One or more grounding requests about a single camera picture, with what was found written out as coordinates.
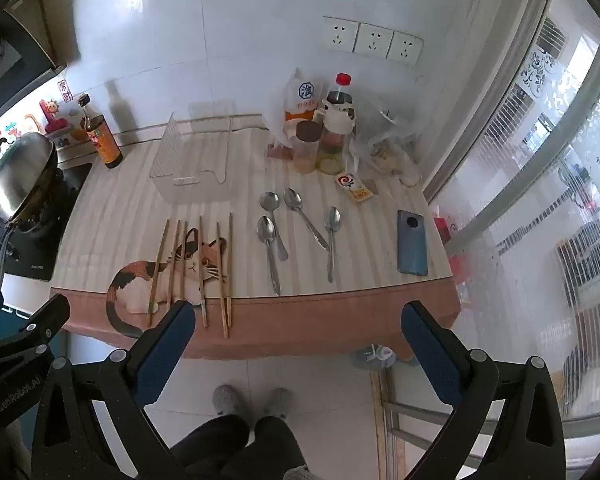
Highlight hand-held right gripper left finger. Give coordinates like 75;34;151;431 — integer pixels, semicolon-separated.
30;300;197;480

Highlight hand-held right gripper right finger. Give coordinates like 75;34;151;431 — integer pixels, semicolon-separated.
401;301;566;480

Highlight bunch of wooden chopsticks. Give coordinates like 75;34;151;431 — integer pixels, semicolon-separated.
147;212;234;339

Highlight steel spoon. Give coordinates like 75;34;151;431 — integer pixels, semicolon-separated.
283;188;330;252
256;215;282;296
259;191;290;262
324;206;342;284

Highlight clear plastic utensil rack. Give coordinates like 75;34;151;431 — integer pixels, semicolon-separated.
150;101;236;189

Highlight blue white plastic bag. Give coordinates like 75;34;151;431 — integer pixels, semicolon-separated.
352;344;398;370

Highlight black gas stove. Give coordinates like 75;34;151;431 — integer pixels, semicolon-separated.
0;162;93;277

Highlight grey slipper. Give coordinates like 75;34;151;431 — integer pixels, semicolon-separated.
212;385;247;418
261;387;293;420

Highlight blue smartphone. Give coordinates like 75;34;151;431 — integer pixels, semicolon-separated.
396;209;429;277

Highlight striped cat print tablecloth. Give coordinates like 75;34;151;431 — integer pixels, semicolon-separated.
50;115;461;361

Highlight person's left leg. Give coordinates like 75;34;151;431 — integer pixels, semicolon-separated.
167;414;251;480

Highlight person's leg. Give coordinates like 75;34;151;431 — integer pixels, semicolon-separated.
167;414;251;480
222;415;311;480

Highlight steel wok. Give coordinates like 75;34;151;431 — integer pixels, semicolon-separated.
0;131;65;291

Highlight person's right leg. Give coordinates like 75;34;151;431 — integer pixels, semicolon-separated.
222;415;311;480

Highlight dark soy sauce bottle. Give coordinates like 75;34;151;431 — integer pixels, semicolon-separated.
78;94;124;169

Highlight white orange small packet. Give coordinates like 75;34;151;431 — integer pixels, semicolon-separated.
334;172;372;204

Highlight clear plastic bag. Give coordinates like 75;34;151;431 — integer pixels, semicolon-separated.
350;105;426;187

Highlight brown lid clear jar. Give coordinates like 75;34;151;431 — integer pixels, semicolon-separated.
294;121;322;174

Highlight red cap clear bottle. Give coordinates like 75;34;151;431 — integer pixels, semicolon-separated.
316;73;358;176

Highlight range hood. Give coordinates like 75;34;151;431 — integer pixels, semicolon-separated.
0;0;67;126

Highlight white plastic salt bag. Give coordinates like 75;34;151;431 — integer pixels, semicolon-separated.
262;67;331;147

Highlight grey metal frame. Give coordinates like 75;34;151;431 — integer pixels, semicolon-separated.
370;370;486;467

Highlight colourful wall stickers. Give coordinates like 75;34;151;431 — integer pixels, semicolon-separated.
0;77;88;153

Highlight white wall socket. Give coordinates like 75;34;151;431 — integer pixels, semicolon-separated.
354;22;395;57
324;16;361;53
386;30;424;66

